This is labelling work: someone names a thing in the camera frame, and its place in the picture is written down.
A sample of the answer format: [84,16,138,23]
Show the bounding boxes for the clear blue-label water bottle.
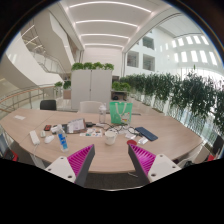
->
[55,124,70,153]

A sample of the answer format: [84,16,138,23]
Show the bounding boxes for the ceiling light strips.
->
[68,0,153,51]

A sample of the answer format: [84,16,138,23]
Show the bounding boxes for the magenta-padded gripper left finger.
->
[44,143,96,188]

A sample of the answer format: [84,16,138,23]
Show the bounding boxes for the white power strip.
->
[29,130,41,146]

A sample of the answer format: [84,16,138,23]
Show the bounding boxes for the clear shaker bottle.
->
[98,102,108,125]

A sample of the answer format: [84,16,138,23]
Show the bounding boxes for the low planter with plants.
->
[111,80,132,101]

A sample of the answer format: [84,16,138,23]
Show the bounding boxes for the colourful sticker sheet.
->
[79,128,104,138]

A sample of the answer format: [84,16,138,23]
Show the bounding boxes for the white cabinet with plants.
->
[70,61,115,111]

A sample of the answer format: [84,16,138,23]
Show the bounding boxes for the dark blue keyboard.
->
[134,126,159,142]

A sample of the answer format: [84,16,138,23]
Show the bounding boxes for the glass railing with wooden handrail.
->
[0,83,56,116]

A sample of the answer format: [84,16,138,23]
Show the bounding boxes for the black cable bundle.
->
[96,122,141,136]

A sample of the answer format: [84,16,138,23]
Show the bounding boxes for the white paper packet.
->
[137,136,149,146]

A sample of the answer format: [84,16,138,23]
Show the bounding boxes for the white cup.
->
[104,130,118,146]

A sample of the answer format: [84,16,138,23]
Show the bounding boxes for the green tote bag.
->
[109,101,134,126]

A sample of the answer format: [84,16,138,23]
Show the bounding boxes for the black and red chair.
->
[204,134,224,163]

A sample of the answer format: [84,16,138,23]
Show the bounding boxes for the small potted plants group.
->
[53,80,72,100]

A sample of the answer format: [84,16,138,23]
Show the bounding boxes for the silver foil packet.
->
[50,124,63,134]

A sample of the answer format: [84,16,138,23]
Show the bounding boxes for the row of green hedge plants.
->
[118,64,224,134]

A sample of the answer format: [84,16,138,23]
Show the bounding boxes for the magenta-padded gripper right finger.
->
[127,143,182,184]

